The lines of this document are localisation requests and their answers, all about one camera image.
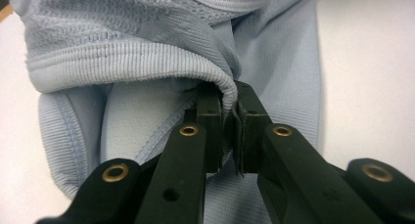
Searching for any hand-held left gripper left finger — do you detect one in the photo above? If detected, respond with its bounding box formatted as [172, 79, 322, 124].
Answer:
[133, 81, 227, 224]

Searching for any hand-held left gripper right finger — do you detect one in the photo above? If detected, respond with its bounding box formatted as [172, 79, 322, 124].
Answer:
[232, 80, 386, 224]

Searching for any light blue knit vest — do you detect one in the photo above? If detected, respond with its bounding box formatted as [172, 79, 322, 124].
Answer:
[9, 0, 322, 224]

